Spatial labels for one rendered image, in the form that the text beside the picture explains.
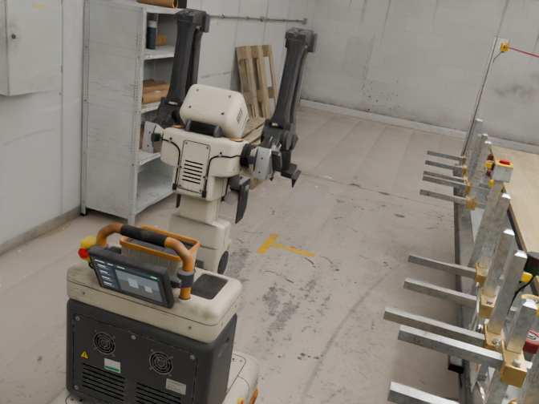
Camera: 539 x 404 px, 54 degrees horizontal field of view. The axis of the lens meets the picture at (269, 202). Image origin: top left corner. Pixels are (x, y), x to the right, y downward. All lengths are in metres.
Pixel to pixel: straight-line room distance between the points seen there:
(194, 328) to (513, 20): 8.42
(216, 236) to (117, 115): 2.00
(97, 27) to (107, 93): 0.43
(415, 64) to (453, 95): 0.82
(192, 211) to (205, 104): 0.39
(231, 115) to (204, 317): 0.69
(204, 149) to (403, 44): 7.86
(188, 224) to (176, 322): 0.45
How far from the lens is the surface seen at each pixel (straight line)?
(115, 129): 3.82
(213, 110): 1.85
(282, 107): 1.93
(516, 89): 9.58
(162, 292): 1.60
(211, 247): 1.97
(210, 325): 1.64
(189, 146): 1.84
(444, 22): 9.47
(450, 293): 1.94
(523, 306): 1.44
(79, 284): 1.82
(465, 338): 1.73
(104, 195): 4.01
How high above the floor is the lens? 1.70
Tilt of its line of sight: 21 degrees down
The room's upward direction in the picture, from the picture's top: 9 degrees clockwise
